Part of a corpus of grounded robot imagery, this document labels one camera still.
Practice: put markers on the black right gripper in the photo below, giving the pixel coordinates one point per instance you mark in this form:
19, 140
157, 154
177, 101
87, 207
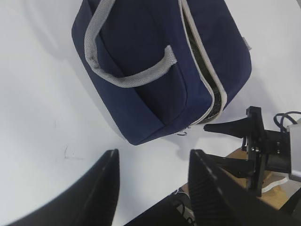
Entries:
267, 150

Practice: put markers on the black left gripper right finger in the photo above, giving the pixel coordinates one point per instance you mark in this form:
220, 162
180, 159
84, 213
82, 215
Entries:
217, 200

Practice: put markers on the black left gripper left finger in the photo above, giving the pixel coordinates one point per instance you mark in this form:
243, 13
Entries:
91, 201

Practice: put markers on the navy blue lunch bag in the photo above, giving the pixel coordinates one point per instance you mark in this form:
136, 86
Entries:
161, 66

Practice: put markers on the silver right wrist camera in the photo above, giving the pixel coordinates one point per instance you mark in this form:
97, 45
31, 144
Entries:
294, 133

